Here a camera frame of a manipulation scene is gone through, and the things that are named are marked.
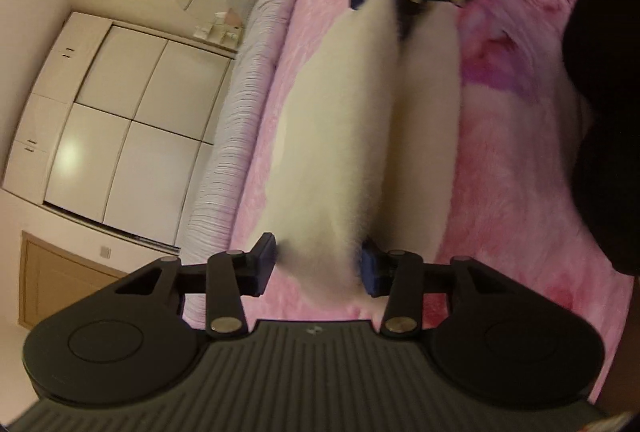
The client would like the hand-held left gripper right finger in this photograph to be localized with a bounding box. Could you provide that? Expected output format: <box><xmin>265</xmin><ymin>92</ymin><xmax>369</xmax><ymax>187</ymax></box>
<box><xmin>361</xmin><ymin>239</ymin><xmax>506</xmax><ymax>339</ymax></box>

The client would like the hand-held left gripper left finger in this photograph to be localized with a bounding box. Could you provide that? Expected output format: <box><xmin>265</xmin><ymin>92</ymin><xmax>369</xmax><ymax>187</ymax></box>
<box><xmin>115</xmin><ymin>233</ymin><xmax>277</xmax><ymax>339</ymax></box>

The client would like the cream printed fleece garment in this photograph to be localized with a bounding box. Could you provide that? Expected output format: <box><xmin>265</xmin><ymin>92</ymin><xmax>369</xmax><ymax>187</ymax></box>
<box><xmin>262</xmin><ymin>0</ymin><xmax>463</xmax><ymax>313</ymax></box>

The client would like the lilac striped bolster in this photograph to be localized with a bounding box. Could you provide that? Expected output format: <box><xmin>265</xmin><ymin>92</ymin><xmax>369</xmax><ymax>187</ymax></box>
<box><xmin>179</xmin><ymin>0</ymin><xmax>302</xmax><ymax>258</ymax></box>

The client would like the pink rose blanket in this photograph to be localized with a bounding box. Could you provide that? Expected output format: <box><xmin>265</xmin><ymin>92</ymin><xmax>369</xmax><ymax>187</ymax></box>
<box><xmin>181</xmin><ymin>0</ymin><xmax>631</xmax><ymax>405</ymax></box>

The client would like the white wardrobe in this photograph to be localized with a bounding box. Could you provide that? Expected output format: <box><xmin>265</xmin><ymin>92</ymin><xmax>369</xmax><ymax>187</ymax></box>
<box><xmin>2</xmin><ymin>11</ymin><xmax>236</xmax><ymax>248</ymax></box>

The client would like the wooden door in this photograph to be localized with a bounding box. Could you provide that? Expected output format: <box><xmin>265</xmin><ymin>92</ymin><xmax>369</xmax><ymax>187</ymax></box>
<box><xmin>19</xmin><ymin>231</ymin><xmax>132</xmax><ymax>329</ymax></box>

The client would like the person's black clothing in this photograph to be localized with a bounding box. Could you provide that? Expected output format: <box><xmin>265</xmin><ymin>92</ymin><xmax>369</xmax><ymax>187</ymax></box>
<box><xmin>562</xmin><ymin>0</ymin><xmax>640</xmax><ymax>275</ymax></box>

